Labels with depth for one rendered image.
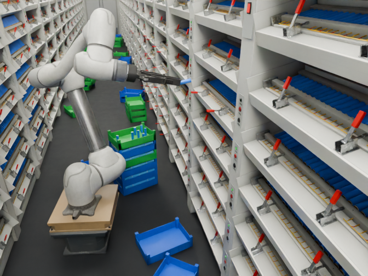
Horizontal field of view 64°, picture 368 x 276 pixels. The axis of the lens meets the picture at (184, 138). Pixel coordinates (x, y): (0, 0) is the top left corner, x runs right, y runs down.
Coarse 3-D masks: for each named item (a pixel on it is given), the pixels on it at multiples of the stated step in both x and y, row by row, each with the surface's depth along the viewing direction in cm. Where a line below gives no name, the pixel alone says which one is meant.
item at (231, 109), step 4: (204, 84) 163; (208, 84) 160; (208, 88) 157; (212, 88) 154; (212, 92) 150; (216, 92) 148; (212, 96) 149; (216, 96) 146; (220, 96) 143; (220, 100) 141; (224, 100) 138; (224, 104) 137; (228, 104) 133; (232, 108) 129; (232, 112) 128
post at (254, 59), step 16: (256, 0) 88; (272, 0) 88; (288, 0) 89; (256, 48) 93; (240, 64) 103; (256, 64) 95; (272, 64) 97; (304, 64) 100; (240, 80) 104; (256, 112) 104; (240, 128) 109; (240, 144) 110; (240, 160) 112; (240, 208) 122; (224, 240) 141; (240, 240) 131; (224, 256) 144; (224, 272) 146
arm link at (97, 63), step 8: (88, 48) 119; (96, 48) 118; (104, 48) 119; (80, 56) 116; (88, 56) 117; (96, 56) 117; (104, 56) 118; (112, 56) 123; (80, 64) 116; (88, 64) 116; (96, 64) 117; (104, 64) 118; (112, 64) 120; (80, 72) 118; (88, 72) 118; (96, 72) 118; (104, 72) 119; (112, 72) 120
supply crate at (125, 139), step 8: (128, 128) 229; (136, 128) 233; (112, 136) 224; (120, 136) 228; (128, 136) 228; (136, 136) 228; (144, 136) 216; (152, 136) 221; (120, 144) 207; (128, 144) 211; (136, 144) 215
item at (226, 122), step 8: (192, 80) 166; (200, 80) 168; (208, 80) 167; (200, 88) 165; (200, 96) 155; (208, 96) 153; (208, 104) 145; (216, 104) 142; (216, 112) 135; (224, 120) 127; (232, 120) 125; (224, 128) 128; (232, 128) 115; (232, 136) 120
